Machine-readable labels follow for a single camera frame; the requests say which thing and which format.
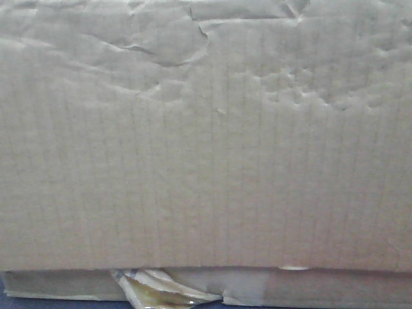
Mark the large brown cardboard box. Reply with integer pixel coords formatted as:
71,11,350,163
1,1,411,308

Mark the torn clear packing tape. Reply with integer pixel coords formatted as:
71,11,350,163
110,269,223,308

